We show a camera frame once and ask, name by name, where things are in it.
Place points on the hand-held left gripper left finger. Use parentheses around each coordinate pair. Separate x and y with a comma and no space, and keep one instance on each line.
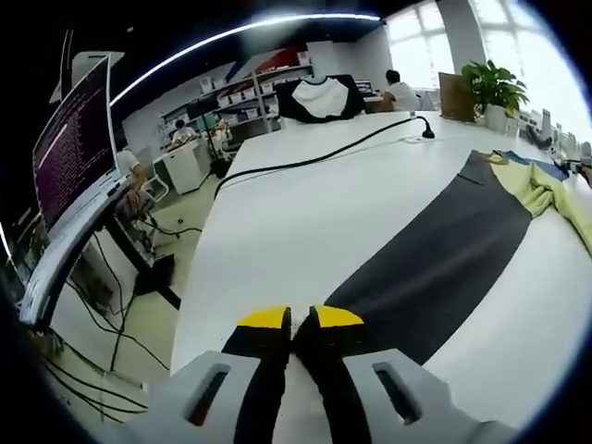
(259,370)

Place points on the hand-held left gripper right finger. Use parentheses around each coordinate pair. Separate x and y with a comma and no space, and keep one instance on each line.
(333,361)

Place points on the yellow blue grey garment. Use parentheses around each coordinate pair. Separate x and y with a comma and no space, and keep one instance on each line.
(453,240)

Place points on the black floor box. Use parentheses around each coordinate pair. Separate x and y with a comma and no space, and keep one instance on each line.
(157,275)

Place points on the white office chair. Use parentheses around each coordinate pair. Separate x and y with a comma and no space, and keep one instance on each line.
(155,189)

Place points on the white cabinet desk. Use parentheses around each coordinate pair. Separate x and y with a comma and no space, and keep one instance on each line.
(185,166)

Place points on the grey laptop stand table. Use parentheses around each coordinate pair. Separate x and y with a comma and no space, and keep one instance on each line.
(60,259)

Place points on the black and white shirt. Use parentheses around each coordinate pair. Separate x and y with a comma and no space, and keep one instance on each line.
(319,94)

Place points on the black monitor on stand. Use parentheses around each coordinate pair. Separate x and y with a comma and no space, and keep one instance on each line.
(201,108)

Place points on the shelf with white storage bins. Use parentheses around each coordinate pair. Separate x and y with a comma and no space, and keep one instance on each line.
(240,94)

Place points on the white laptop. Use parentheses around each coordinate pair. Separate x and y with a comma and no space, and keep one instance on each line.
(74,148)

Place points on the brown cardboard box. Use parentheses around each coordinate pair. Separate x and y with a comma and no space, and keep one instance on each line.
(455,97)

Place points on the grey headset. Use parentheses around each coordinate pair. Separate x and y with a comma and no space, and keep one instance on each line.
(538,139)

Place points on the potted green plant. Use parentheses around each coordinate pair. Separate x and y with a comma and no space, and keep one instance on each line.
(495,85)

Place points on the cluster of bottles and jars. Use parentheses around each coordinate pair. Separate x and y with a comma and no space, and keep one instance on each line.
(569,136)

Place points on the long ceiling light strip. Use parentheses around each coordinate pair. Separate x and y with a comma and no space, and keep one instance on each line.
(300,22)

